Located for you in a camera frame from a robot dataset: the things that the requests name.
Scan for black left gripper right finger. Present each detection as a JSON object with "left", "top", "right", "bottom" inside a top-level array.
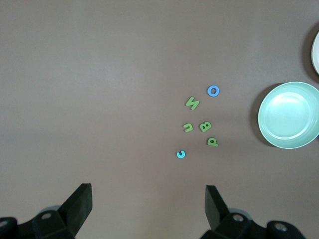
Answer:
[{"left": 200, "top": 185, "right": 307, "bottom": 239}]

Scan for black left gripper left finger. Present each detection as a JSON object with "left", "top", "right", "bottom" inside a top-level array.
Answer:
[{"left": 0, "top": 183, "right": 93, "bottom": 239}]

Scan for green letter N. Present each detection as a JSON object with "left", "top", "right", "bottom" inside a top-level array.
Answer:
[{"left": 185, "top": 96, "right": 200, "bottom": 111}]

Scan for blue letter O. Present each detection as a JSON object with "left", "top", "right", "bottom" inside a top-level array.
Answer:
[{"left": 207, "top": 85, "right": 221, "bottom": 98}]

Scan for green plate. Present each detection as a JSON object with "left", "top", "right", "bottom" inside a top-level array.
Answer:
[{"left": 257, "top": 81, "right": 319, "bottom": 149}]

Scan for beige plate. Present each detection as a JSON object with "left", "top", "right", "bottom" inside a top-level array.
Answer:
[{"left": 311, "top": 31, "right": 319, "bottom": 75}]

